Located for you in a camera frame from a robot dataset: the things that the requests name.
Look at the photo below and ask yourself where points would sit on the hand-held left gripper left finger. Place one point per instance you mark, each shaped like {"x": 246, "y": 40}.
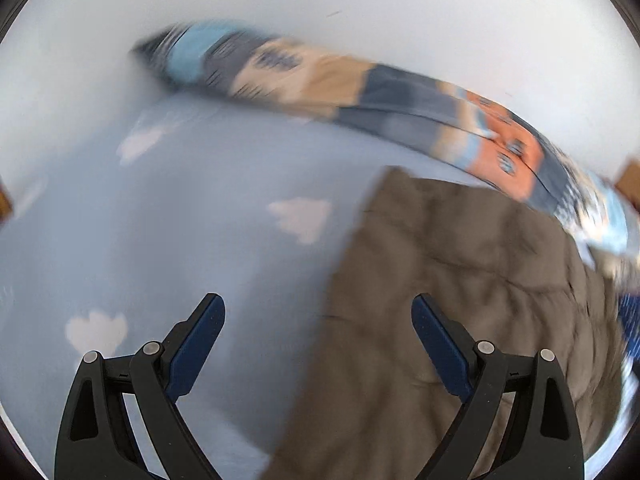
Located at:
{"x": 192, "y": 355}

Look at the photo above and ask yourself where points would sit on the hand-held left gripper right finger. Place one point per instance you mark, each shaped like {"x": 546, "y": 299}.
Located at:
{"x": 442, "y": 350}

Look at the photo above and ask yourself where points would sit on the brown padded jacket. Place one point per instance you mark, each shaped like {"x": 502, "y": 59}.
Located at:
{"x": 440, "y": 310}

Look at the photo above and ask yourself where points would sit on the light blue cloud bedsheet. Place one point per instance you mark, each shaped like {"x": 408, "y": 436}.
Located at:
{"x": 175, "y": 260}

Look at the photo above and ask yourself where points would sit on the patterned long pillow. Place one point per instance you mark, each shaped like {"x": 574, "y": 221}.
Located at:
{"x": 400, "y": 100}

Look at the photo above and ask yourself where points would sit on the wooden bed frame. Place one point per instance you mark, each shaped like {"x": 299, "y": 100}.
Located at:
{"x": 629, "y": 180}

